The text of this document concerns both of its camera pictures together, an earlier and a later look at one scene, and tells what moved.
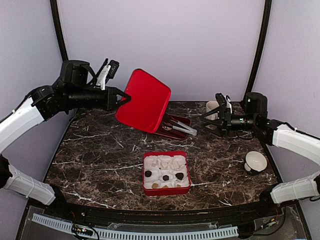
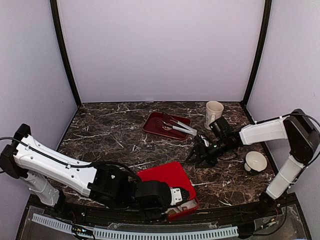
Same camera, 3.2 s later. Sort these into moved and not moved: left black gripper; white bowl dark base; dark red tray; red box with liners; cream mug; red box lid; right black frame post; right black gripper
Moved: right black gripper; red box with liners; left black gripper; red box lid
Not moved: right black frame post; white bowl dark base; dark red tray; cream mug
